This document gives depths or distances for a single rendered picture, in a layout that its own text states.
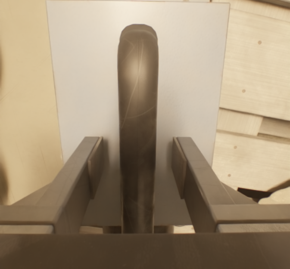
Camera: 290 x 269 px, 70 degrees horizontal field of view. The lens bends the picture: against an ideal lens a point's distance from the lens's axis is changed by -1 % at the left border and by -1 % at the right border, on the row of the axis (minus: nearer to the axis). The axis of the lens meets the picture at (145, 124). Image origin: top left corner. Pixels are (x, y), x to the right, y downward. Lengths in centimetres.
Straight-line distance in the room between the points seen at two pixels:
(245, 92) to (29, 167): 51
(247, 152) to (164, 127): 26
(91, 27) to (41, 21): 34
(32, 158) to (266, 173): 52
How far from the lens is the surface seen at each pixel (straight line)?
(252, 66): 38
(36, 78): 52
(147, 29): 17
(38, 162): 59
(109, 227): 29
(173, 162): 16
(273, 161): 45
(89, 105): 18
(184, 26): 18
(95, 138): 16
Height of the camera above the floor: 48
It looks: 73 degrees down
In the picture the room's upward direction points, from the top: 176 degrees clockwise
